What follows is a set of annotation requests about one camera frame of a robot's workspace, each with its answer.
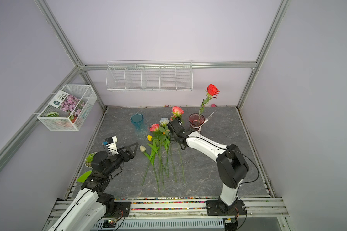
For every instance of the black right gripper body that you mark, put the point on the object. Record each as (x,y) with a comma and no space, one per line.
(175,137)

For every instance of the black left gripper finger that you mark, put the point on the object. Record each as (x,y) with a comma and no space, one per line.
(135,147)
(128,151)

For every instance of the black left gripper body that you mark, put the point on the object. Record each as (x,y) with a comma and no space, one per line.
(121,158)

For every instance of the white tulip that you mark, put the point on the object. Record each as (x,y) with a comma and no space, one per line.
(149,162)

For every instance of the white blue rose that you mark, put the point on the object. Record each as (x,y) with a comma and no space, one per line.
(166,142)

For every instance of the pink rose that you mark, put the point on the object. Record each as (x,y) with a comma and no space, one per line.
(177,114)
(156,140)

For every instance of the yellow tulip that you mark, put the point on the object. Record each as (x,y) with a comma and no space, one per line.
(154,148)

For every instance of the red rose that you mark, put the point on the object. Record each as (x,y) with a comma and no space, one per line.
(211,93)

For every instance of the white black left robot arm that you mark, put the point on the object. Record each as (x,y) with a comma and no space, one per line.
(92,204)

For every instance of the teal glass vase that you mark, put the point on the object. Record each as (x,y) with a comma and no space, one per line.
(141,129)

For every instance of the red grey glass vase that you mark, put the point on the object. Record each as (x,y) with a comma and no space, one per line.
(196,121)

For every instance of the green garden trowel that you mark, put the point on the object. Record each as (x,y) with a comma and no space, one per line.
(84,176)

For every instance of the flower seed packet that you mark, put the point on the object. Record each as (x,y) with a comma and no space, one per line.
(67,103)

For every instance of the striped green ball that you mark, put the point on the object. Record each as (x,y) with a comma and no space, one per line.
(53,114)

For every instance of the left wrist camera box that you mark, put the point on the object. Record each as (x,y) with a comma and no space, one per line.
(110,145)

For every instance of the long white wire basket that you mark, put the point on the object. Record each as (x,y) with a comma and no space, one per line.
(149,75)

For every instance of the white wire side basket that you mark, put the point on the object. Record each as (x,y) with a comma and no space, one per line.
(67,122)

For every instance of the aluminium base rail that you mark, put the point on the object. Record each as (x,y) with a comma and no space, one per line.
(147,213)

